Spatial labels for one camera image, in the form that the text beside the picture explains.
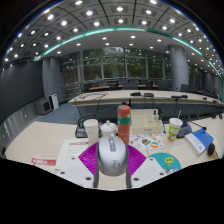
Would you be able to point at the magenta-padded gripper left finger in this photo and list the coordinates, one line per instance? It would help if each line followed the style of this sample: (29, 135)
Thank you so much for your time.
(76, 171)

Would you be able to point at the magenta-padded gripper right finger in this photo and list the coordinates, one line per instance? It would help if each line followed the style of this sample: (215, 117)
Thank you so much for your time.
(146, 171)

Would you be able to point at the silver computer mouse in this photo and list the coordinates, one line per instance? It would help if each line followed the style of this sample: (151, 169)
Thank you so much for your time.
(112, 155)

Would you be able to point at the round teal cartoon mouse pad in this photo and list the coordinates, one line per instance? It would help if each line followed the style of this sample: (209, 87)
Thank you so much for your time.
(166, 161)

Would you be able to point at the cream booklet with red header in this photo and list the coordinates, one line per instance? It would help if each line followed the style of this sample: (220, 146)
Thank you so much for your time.
(71, 151)

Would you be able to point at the colourful sticker sheet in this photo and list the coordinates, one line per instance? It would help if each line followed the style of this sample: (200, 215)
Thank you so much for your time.
(146, 141)

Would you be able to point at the red and white fan-print poster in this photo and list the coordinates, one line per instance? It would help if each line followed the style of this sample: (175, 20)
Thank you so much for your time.
(43, 162)

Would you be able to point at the black conference microphone unit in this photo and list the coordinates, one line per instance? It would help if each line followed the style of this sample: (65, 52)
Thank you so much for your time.
(185, 130)
(80, 132)

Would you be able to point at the white paper cup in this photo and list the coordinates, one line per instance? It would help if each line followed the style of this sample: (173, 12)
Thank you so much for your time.
(91, 131)

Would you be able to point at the cream desk organiser tray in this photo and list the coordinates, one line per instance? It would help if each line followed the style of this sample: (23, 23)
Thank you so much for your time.
(145, 123)

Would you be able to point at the printed drink cup with straw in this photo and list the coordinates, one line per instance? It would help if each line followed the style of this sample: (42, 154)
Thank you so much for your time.
(174, 130)

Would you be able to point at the red thermos with green band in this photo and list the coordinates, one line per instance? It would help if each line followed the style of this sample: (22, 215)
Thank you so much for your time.
(123, 126)

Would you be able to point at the white lidded mug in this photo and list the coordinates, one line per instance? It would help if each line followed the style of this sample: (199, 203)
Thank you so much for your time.
(109, 130)

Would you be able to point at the blue and white book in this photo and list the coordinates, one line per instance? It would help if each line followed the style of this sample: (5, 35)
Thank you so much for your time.
(198, 141)

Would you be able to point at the black handheld microphone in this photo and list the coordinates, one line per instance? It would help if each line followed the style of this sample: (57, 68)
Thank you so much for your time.
(211, 150)

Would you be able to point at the grey box appliance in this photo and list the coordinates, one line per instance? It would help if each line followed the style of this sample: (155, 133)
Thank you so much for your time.
(43, 107)

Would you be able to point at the white standing appliance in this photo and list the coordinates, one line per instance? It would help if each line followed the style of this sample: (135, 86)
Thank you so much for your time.
(54, 101)

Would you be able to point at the long curved conference table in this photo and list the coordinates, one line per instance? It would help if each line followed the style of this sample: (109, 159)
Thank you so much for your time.
(116, 96)

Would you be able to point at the dark office chairs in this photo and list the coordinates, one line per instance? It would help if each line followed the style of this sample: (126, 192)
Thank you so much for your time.
(130, 86)

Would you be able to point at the ceiling lights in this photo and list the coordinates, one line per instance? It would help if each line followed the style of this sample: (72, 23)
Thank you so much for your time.
(120, 9)

